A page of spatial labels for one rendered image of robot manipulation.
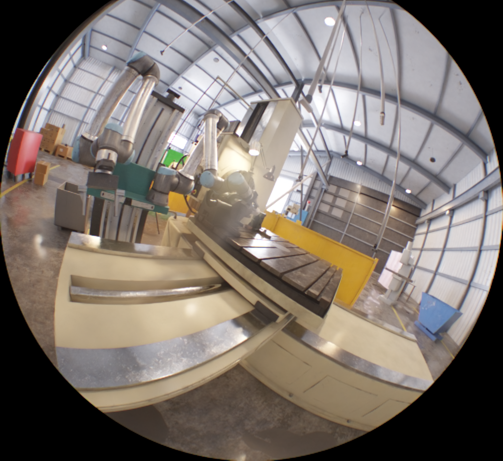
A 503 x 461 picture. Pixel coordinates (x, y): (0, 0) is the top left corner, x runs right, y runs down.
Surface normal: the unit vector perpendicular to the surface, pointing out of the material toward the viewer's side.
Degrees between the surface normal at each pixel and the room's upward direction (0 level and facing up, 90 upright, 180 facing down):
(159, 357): 0
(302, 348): 90
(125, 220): 90
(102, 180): 67
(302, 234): 90
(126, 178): 90
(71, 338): 0
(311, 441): 0
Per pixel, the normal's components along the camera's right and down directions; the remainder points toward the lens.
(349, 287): -0.58, -0.21
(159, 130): 0.71, 0.33
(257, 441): 0.40, -0.92
